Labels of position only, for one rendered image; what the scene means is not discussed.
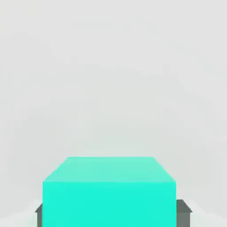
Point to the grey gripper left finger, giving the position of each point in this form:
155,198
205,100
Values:
39,217

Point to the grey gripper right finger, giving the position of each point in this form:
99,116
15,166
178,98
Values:
183,215

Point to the small turquoise cube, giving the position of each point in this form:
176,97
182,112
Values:
109,198

